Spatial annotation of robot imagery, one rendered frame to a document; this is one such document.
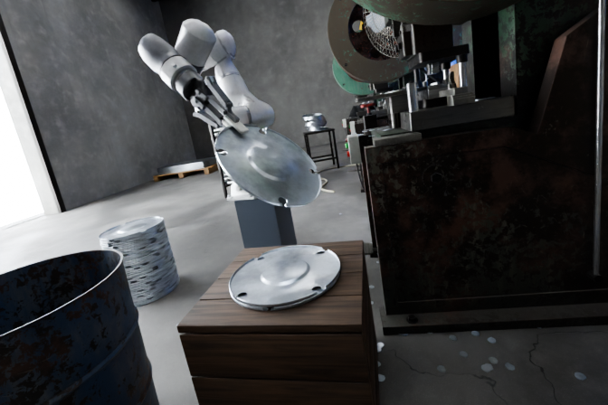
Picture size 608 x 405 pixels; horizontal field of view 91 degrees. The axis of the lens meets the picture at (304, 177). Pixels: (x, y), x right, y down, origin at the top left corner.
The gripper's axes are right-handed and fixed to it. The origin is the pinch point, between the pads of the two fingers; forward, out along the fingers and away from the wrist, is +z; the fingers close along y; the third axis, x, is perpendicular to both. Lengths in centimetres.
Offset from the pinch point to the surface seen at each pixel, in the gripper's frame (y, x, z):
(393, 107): 16, 54, 22
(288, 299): -14.1, -14.8, 40.0
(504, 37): 51, 61, 35
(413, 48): 35, 57, 14
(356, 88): -60, 339, -77
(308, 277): -14.4, -5.7, 40.3
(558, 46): 55, 54, 48
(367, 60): 3, 183, -36
